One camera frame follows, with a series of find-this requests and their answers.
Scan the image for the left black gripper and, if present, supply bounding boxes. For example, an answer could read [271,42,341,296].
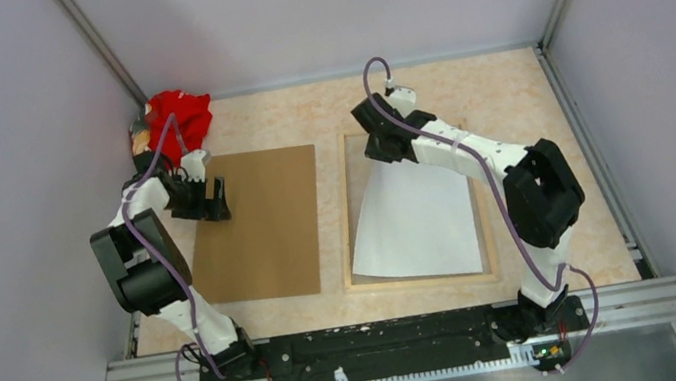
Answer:
[159,166,230,229]

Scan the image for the light wooden picture frame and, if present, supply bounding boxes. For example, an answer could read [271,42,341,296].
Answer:
[338,133,501,292]

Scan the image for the printed photo with white border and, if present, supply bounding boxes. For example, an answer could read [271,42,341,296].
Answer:
[352,161,484,279]

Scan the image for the brown cardboard backing board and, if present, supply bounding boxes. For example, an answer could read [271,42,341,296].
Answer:
[191,144,321,304]

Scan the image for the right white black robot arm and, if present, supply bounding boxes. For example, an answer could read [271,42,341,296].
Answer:
[352,92,586,334]

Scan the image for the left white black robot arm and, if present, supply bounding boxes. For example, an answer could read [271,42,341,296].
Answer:
[89,149,259,381]

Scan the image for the red cloth doll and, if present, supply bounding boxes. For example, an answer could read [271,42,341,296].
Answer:
[129,90,213,164]

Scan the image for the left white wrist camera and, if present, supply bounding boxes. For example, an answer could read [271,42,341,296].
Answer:
[180,148,211,183]

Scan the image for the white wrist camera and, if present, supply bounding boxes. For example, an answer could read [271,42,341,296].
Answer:
[386,85,417,118]
[180,148,211,183]

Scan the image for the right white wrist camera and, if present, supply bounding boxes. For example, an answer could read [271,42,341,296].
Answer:
[386,85,417,118]

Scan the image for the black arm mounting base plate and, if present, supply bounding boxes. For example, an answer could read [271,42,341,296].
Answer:
[199,293,590,381]

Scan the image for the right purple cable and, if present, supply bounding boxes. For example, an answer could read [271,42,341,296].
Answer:
[359,29,609,381]

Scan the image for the aluminium front rail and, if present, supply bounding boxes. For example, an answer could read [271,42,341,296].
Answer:
[79,276,676,381]

